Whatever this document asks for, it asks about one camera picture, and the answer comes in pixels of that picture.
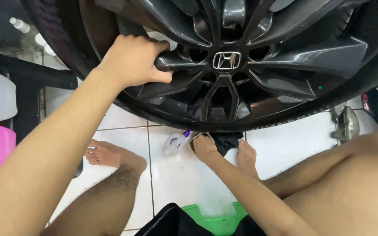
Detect person's leg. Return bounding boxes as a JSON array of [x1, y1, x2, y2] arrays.
[[41, 139, 148, 236], [236, 132, 378, 236]]

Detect white round container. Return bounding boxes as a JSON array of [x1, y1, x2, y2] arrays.
[[34, 33, 57, 57]]

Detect white spray bottle purple nozzle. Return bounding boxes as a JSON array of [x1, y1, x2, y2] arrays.
[[162, 129, 193, 156]]

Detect person's right hand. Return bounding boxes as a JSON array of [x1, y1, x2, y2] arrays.
[[189, 132, 221, 163]]

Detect person's left leg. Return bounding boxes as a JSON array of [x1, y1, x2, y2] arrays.
[[41, 139, 148, 236]]

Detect chrome metal stand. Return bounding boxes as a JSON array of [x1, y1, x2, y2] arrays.
[[330, 102, 360, 145]]

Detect person's black shorts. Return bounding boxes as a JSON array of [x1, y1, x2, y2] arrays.
[[135, 203, 267, 236]]

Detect black cloth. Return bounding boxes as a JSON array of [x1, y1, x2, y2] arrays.
[[213, 132, 245, 157]]

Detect small white bottle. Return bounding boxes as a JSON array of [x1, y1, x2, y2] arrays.
[[9, 17, 31, 34]]

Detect person's left hand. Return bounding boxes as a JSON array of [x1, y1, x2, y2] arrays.
[[95, 34, 174, 91]]

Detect person's right leg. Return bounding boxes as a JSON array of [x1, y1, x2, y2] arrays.
[[236, 132, 378, 236]]

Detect car wheel with grey rim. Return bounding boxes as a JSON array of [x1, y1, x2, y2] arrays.
[[25, 0, 378, 132]]

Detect green plastic stool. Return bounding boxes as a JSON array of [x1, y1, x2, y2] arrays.
[[181, 202, 248, 236]]

